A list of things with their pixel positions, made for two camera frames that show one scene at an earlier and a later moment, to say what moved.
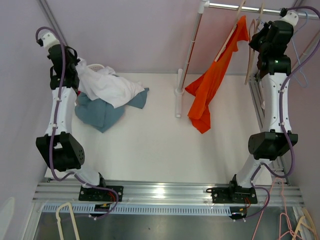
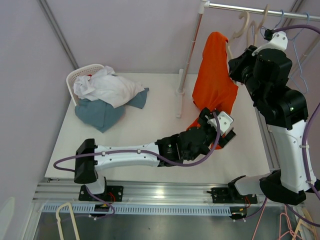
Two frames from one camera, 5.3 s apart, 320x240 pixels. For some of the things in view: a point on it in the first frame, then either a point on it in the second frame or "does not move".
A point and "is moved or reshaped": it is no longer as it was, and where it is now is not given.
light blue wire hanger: [294, 77] is moved or reshaped
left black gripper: [75, 61] -> [203, 118]
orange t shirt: [203, 89] is moved or reshaped
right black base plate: [233, 195] does not move
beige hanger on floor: [73, 219] does not move
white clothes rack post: [182, 76] does not move
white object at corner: [6, 216] does not move
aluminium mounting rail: [164, 193] does not move
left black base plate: [93, 194] does not move
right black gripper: [253, 43] -> [236, 64]
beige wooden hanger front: [231, 32] -> [228, 43]
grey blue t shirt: [99, 115] does not move
